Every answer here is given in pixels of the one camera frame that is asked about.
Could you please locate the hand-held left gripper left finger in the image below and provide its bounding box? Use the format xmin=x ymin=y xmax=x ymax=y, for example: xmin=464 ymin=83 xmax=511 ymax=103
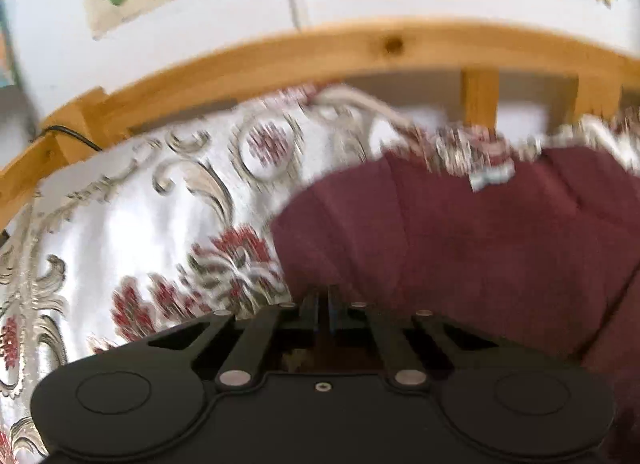
xmin=148 ymin=288 xmax=322 ymax=391

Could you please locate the wooden bed frame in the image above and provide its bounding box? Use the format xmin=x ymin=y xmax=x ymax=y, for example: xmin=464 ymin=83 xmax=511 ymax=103
xmin=0 ymin=18 xmax=640 ymax=232

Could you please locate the maroon cloth garment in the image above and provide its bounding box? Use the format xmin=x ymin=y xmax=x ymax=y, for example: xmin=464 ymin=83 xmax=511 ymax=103
xmin=270 ymin=146 xmax=640 ymax=464

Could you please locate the black cable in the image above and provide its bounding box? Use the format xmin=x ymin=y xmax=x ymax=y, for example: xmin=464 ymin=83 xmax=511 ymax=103
xmin=0 ymin=125 xmax=103 ymax=245

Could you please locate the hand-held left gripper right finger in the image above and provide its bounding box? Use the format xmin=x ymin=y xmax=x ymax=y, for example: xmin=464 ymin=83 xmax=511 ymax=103
xmin=327 ymin=285 xmax=497 ymax=392

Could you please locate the floral white bedspread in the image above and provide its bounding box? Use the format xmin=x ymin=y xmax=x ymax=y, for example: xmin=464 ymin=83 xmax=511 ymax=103
xmin=0 ymin=84 xmax=640 ymax=464

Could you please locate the wall poster with blue edge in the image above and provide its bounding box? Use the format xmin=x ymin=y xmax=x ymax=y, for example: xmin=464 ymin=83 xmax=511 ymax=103
xmin=0 ymin=0 xmax=22 ymax=91

